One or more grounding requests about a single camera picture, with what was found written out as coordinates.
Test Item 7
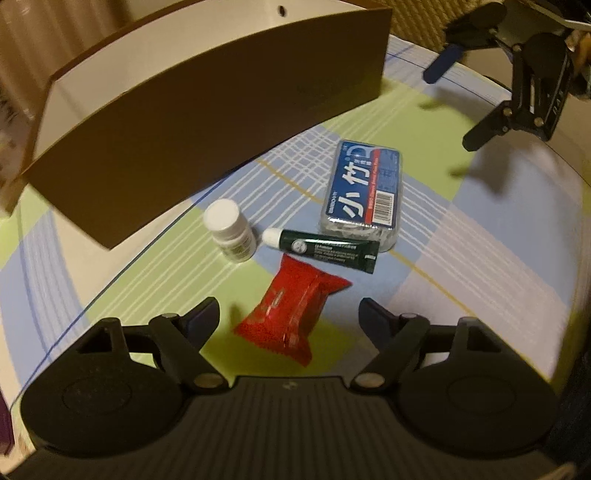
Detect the white pill bottle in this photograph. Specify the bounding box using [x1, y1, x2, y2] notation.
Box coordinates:
[204, 198, 256, 263]

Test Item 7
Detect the brown cardboard box white inside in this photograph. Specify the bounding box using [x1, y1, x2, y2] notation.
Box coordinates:
[23, 1, 392, 248]

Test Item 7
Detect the checked tablecloth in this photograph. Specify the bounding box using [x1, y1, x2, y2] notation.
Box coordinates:
[1, 38, 590, 404]

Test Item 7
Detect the red snack packet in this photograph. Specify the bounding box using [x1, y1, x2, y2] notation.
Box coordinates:
[233, 254, 352, 366]

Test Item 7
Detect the dark green tube white cap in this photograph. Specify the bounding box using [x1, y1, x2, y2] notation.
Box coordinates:
[262, 228, 380, 274]

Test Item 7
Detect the blue toothpick box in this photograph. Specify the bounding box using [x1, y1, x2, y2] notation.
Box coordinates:
[320, 140, 403, 252]

